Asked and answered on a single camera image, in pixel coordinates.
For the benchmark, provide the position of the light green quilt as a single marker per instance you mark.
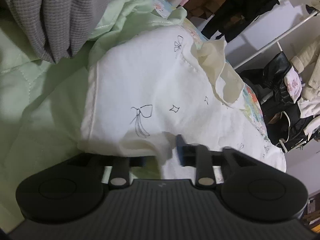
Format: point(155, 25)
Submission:
point(42, 104)

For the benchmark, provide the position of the cream crumpled cloth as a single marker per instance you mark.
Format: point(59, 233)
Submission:
point(226, 83)

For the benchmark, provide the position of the black clothes pile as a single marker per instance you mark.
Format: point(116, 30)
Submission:
point(279, 91)

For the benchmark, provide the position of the grey knit sweater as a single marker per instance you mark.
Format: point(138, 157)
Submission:
point(57, 29)

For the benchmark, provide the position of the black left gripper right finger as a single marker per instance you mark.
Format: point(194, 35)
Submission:
point(199, 157)

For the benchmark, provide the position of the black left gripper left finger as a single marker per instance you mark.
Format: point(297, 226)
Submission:
point(121, 167)

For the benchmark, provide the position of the black hanging coat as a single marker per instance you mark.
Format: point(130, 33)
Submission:
point(234, 16)

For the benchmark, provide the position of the white bow-print cloth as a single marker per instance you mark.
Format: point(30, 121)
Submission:
point(145, 92)

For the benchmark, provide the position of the beige hanging jacket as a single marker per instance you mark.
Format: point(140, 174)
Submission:
point(306, 63)

